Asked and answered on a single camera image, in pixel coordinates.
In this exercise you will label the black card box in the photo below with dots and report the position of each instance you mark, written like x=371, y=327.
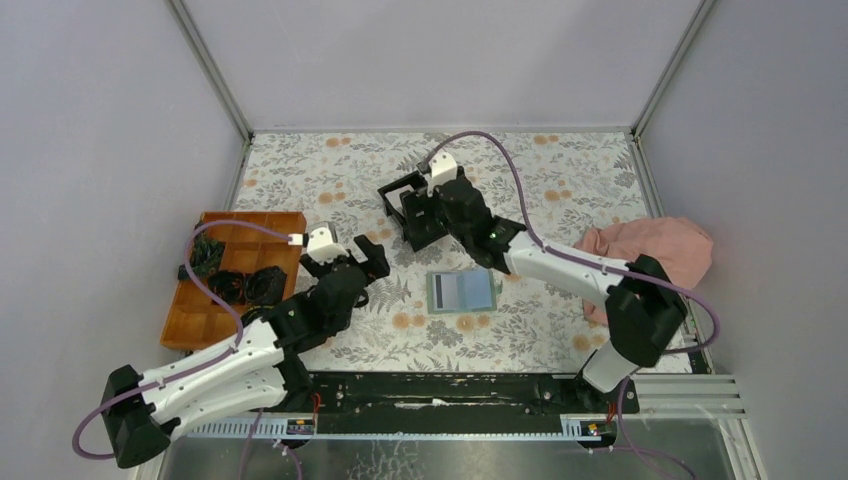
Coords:
x=407, y=202

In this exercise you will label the pink cloth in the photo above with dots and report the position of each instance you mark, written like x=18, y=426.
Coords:
x=683, y=249

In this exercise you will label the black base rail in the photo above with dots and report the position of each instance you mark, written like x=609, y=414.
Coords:
x=455, y=403

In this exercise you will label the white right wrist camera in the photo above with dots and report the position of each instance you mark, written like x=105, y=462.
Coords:
x=438, y=170

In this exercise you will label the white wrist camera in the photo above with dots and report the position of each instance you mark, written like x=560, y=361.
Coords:
x=438, y=170
x=320, y=244

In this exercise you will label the white magnetic stripe card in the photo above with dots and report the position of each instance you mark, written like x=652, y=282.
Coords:
x=447, y=289

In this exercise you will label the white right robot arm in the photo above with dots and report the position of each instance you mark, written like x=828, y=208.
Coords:
x=643, y=310

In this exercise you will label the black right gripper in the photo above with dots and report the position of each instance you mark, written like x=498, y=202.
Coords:
x=461, y=174

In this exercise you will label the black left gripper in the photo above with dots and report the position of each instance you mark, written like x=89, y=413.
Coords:
x=375, y=265

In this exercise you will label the orange compartment tray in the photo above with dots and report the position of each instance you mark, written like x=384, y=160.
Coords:
x=250, y=270

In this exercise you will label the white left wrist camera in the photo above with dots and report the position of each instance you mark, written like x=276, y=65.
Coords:
x=320, y=244

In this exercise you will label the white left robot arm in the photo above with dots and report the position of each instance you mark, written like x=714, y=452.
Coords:
x=257, y=368

